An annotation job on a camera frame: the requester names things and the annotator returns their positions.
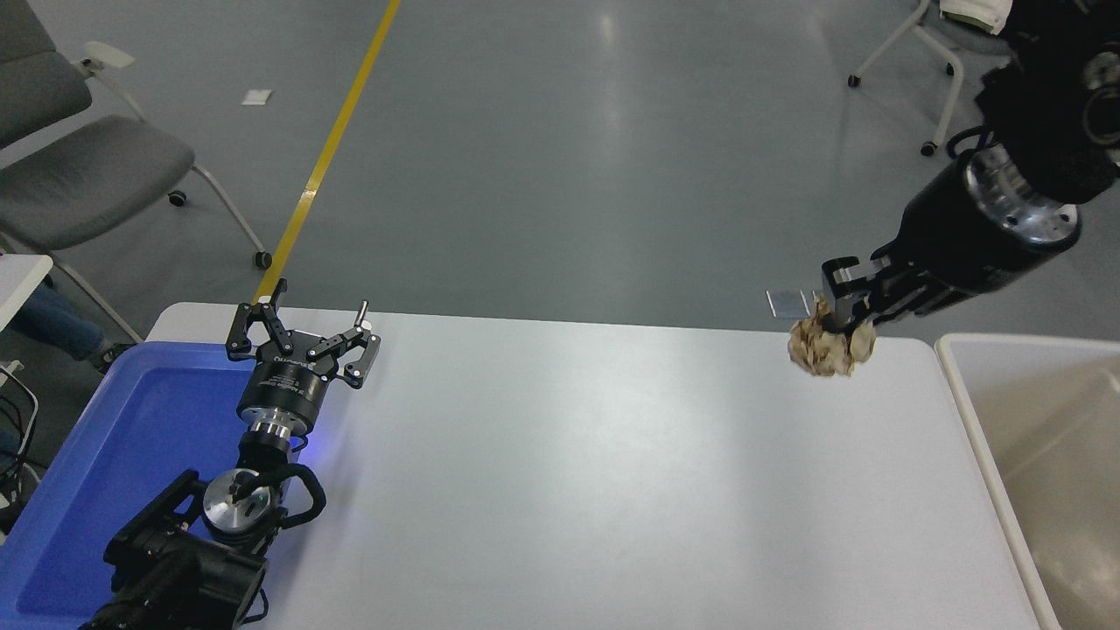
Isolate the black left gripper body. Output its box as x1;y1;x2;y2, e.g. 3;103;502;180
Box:
236;347;337;432

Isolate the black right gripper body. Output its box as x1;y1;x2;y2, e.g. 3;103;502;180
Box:
875;150;1082;305

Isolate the tan paper ball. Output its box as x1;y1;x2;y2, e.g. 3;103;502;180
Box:
787;296;878;379

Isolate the large pale dustbin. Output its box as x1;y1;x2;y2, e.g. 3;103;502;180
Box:
934;332;1120;630

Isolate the blue plastic tray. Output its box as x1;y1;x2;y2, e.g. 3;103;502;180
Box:
0;339;309;630

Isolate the yellow floor tape line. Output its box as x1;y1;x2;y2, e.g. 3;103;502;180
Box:
252;0;403;305

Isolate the white-framed wheeled chair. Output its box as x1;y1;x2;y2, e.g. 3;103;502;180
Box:
846;0;1018;158

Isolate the grey office chair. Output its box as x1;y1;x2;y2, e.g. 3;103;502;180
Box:
0;0;274;344

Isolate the white side desk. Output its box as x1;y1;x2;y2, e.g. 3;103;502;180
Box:
0;254;53;332

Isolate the black cable bundle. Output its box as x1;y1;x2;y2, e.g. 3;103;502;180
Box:
0;362;43;530

